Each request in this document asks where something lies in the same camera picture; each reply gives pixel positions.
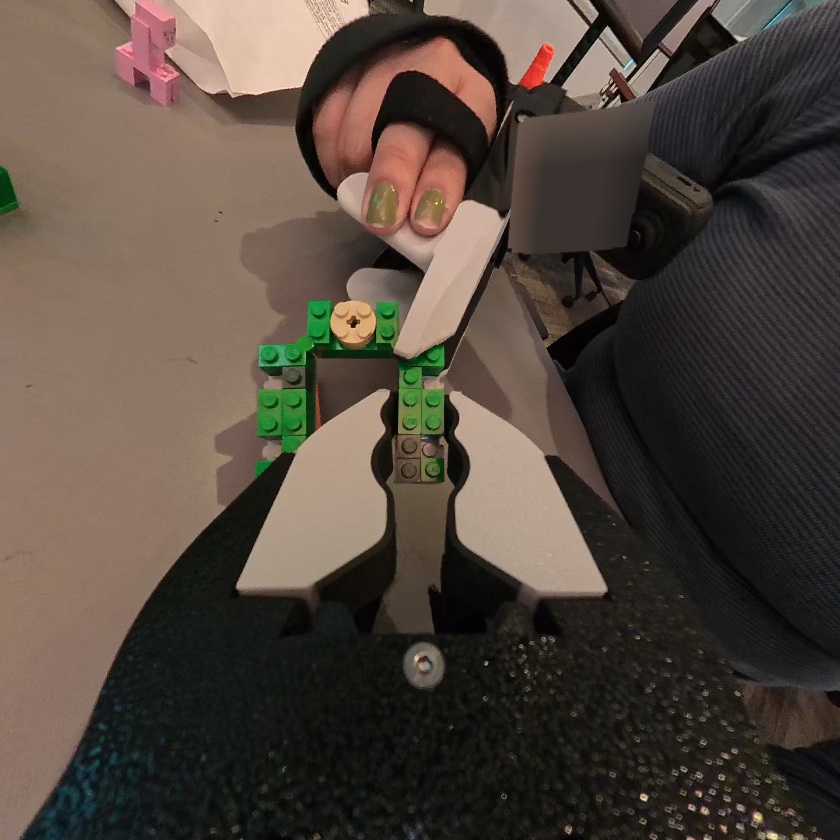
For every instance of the person's right forearm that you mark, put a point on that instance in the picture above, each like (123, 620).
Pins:
(754, 85)

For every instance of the green brick arch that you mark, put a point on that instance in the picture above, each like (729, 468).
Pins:
(289, 407)

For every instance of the black chair wheel base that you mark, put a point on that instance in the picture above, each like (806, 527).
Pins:
(587, 275)

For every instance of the black metal frame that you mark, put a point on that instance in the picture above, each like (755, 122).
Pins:
(630, 26)

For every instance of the orange ridged plastic tip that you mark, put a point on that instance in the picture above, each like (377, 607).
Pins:
(539, 65)

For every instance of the tan round brick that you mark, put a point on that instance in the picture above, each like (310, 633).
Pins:
(341, 334)

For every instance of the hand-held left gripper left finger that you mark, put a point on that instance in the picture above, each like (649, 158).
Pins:
(308, 518)

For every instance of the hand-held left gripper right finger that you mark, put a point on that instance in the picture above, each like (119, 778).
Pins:
(525, 518)

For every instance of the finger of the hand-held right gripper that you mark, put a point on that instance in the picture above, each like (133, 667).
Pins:
(439, 289)

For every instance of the green brick build red clip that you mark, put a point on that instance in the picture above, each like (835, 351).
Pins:
(6, 193)

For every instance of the person's blue ribbed sweater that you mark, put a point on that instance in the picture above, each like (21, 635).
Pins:
(722, 459)

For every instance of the pink brick figure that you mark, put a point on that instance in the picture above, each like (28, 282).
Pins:
(148, 59)

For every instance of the person's right hand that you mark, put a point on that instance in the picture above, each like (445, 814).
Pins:
(341, 124)

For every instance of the white printed paper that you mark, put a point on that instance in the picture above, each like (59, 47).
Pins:
(249, 46)

